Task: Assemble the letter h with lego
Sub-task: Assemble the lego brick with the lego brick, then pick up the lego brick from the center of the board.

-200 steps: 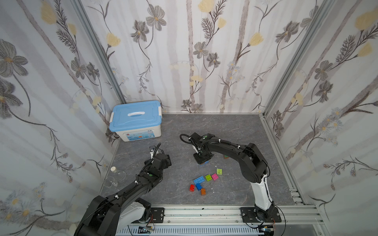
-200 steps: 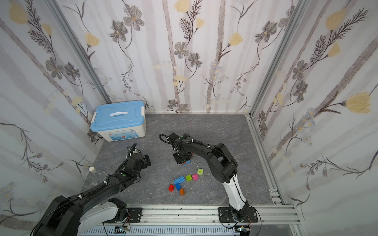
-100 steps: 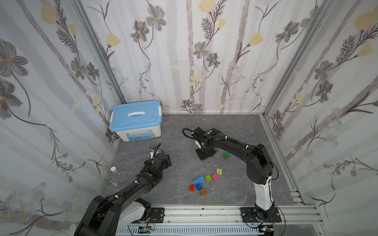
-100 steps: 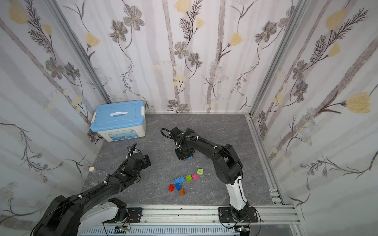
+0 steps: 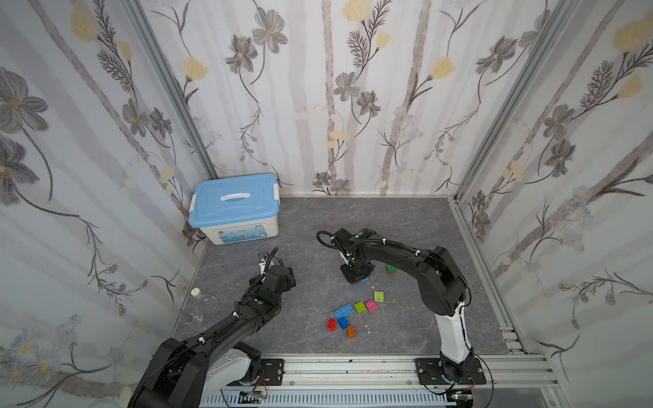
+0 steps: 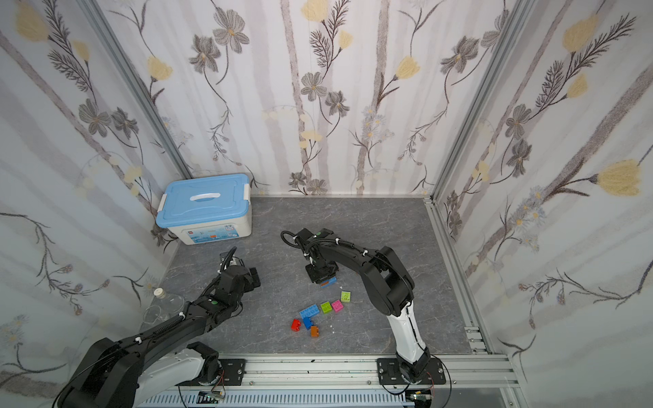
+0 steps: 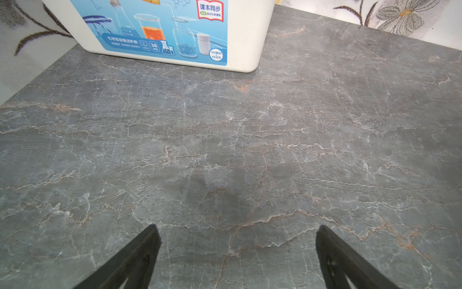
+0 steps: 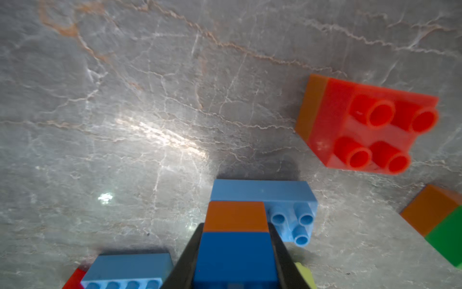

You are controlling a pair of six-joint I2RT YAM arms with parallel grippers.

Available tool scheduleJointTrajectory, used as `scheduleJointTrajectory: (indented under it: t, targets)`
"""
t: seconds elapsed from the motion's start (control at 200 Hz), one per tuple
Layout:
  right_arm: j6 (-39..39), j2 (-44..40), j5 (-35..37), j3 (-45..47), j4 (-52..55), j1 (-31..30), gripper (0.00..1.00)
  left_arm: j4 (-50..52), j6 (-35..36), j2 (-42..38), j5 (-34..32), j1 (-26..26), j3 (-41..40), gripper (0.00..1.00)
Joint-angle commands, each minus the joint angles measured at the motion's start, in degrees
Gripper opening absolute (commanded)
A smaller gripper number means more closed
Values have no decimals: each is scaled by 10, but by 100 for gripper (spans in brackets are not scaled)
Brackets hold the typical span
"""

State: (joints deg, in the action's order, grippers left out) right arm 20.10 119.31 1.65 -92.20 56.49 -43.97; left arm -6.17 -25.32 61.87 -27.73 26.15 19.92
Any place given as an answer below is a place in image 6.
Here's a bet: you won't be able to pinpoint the red lego brick lower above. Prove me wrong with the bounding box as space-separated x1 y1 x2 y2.
291 319 302 332

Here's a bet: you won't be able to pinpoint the clear glass flask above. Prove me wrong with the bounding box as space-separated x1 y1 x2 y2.
142 287 185 327

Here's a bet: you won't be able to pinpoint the aluminium frame corner post left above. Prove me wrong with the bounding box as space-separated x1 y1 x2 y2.
76 0 192 180

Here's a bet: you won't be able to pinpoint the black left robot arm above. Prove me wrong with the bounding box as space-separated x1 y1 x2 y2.
53 249 261 407

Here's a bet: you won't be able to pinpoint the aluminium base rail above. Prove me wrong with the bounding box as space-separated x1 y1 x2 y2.
96 353 521 408

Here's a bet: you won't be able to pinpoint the light blue long brick studs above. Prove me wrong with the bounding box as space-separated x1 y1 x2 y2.
300 304 321 320

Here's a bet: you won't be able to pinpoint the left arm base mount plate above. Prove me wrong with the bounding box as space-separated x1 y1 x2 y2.
202 359 248 386

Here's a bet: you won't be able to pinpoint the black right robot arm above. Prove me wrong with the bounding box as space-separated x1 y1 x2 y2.
281 229 431 383

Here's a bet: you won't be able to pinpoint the blue lid storage box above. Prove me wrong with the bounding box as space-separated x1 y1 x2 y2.
156 173 253 246

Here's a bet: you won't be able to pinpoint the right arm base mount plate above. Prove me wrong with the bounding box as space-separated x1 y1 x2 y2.
376 357 448 387

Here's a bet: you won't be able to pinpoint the lime green lego brick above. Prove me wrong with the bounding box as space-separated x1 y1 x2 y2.
320 302 333 315

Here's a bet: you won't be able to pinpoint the light blue long lego brick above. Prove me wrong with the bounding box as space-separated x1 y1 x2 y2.
320 277 337 287

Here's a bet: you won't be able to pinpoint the aluminium frame corner post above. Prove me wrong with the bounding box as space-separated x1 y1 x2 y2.
429 0 536 203
76 0 192 180

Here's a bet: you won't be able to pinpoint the pink lego brick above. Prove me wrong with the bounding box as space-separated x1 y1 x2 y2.
331 300 345 313

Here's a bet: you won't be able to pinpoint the aluminium frame corner post right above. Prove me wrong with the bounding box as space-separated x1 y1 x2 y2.
429 0 536 203

